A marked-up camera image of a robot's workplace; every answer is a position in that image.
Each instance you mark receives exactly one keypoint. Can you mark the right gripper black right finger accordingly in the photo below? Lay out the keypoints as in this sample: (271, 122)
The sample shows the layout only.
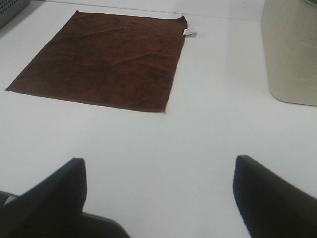
(270, 206)

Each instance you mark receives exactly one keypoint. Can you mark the brown towel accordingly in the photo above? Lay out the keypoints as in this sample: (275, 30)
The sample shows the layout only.
(120, 61)

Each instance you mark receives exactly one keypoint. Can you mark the grey perforated laundry basket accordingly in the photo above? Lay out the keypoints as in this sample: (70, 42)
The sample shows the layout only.
(10, 8)

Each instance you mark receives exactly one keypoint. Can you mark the beige bin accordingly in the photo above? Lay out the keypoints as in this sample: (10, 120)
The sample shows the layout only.
(289, 32)

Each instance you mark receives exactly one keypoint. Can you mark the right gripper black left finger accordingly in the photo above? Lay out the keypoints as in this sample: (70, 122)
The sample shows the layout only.
(53, 209)

